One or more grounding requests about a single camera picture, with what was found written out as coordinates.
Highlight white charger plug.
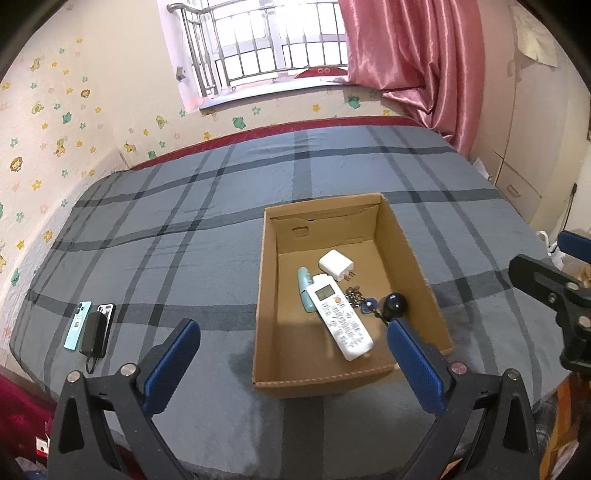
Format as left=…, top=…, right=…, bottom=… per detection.
left=318, top=250, right=357, bottom=282

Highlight brown cardboard box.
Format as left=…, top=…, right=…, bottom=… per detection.
left=252, top=193, right=453, bottom=399

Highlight key bunch with blue tag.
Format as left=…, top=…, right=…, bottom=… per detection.
left=344, top=286, right=378, bottom=317

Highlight red cloth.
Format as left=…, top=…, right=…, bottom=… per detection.
left=0, top=373, right=62, bottom=464

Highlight light blue tube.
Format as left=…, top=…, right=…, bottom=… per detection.
left=298, top=267, right=319, bottom=314

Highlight white remote control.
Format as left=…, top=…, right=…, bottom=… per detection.
left=307, top=273, right=374, bottom=362

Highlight paper sheet on wardrobe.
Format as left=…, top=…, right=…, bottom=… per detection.
left=512, top=4, right=560, bottom=66

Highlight grey plaid bedsheet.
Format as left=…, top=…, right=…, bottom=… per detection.
left=9, top=115, right=575, bottom=480

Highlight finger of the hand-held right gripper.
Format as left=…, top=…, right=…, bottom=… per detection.
left=509, top=254, right=591, bottom=320
left=557, top=231, right=591, bottom=265

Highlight black smartphone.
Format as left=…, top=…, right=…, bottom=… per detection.
left=95, top=302, right=115, bottom=357

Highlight metal window railing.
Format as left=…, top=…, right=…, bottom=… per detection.
left=167, top=0, right=350, bottom=99

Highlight black power bank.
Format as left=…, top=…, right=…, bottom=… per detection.
left=79, top=311, right=110, bottom=359

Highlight beige wardrobe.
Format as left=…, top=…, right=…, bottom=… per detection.
left=471, top=0, right=591, bottom=228

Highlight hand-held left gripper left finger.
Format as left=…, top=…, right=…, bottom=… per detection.
left=48, top=318, right=202, bottom=480

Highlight orange item beside bed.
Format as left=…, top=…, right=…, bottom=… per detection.
left=539, top=378, right=591, bottom=480

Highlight red item on windowsill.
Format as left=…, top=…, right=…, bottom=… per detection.
left=295, top=66, right=348, bottom=80

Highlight black round knob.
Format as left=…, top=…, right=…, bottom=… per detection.
left=385, top=292, right=410, bottom=322

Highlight light blue phone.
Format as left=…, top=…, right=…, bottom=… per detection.
left=64, top=301, right=92, bottom=351

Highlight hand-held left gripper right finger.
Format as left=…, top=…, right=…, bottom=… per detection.
left=387, top=318, right=542, bottom=480

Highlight pink curtain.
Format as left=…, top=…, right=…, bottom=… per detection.
left=338, top=0, right=485, bottom=156

